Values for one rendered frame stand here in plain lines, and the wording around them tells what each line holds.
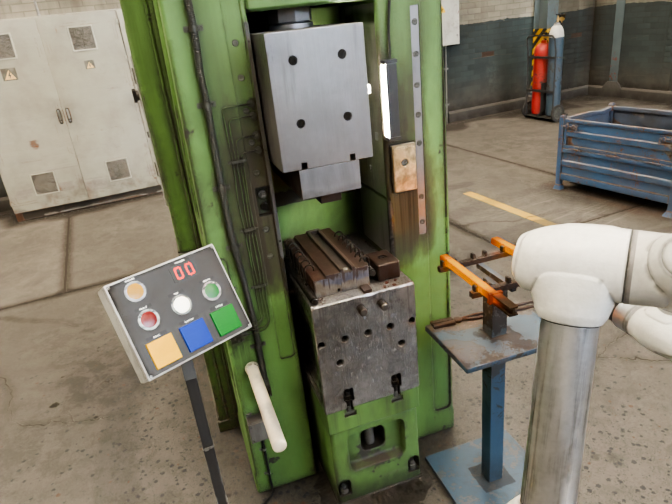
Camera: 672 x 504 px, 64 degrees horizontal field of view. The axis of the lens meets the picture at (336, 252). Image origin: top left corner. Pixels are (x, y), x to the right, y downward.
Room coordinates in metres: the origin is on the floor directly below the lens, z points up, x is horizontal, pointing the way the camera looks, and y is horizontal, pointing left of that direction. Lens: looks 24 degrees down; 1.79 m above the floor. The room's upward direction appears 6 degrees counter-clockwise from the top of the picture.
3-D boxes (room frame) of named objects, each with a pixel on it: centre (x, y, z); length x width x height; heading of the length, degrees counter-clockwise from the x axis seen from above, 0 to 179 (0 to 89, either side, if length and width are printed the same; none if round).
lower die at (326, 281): (1.86, 0.05, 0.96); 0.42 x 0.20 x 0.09; 17
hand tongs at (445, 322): (1.76, -0.62, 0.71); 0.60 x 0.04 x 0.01; 100
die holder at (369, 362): (1.89, 0.00, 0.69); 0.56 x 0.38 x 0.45; 17
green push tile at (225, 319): (1.39, 0.35, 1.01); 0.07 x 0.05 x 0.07; 132
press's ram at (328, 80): (1.87, 0.01, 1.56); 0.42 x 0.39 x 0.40; 17
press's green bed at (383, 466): (1.89, 0.00, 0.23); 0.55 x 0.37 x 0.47; 17
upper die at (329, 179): (1.86, 0.05, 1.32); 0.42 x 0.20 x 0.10; 17
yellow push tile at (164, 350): (1.26, 0.49, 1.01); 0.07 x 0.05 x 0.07; 132
